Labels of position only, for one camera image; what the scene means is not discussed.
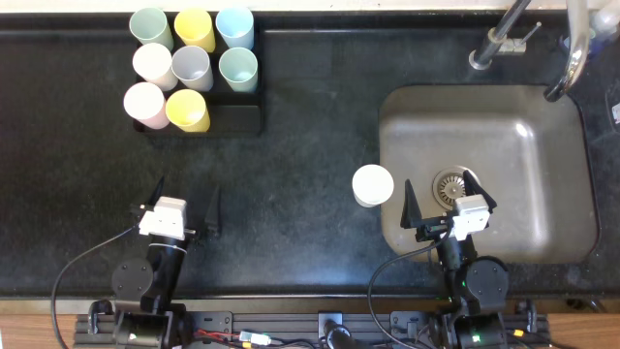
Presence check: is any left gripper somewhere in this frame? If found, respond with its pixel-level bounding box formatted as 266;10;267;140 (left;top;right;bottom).
129;174;224;240

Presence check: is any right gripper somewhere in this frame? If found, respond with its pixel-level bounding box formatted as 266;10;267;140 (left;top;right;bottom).
399;169;498;242

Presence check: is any white cup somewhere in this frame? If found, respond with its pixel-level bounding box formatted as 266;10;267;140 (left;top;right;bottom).
351;163;396;209
131;42;179;93

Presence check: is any yellow cup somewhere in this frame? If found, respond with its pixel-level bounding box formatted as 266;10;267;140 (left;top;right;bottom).
164;87;212;134
172;6;217;54

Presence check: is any pink cup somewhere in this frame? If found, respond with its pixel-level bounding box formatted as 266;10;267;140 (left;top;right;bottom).
122;80;172;131

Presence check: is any steel sink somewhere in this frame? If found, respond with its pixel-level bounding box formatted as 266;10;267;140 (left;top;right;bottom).
378;83;602;266

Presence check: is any black tray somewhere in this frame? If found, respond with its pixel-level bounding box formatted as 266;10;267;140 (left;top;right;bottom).
131;9;266;139

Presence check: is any grey cup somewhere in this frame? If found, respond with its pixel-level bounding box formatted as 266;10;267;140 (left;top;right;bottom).
170;45;215;93

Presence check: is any green cup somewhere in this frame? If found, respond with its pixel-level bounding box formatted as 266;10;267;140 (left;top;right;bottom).
128;6;175;51
217;46;260;94

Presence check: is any steel tap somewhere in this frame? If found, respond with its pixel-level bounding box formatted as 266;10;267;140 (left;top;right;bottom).
467;0;595;105

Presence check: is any blue cup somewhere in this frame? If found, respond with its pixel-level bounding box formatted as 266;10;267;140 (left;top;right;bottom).
214;5;256;51

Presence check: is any blue soap bottle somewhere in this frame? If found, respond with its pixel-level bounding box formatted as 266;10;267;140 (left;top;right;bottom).
561;1;620;57

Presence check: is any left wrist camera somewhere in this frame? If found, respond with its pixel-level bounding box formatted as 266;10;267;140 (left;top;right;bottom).
138;195;189;242

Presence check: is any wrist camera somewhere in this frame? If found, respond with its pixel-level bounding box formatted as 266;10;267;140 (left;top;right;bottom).
138;195;189;242
451;193;492;241

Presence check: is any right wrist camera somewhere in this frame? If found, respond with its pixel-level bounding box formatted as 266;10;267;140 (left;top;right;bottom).
451;193;492;241

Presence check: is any mounting rail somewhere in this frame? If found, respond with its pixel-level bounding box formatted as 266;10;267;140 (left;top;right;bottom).
72;299;551;349

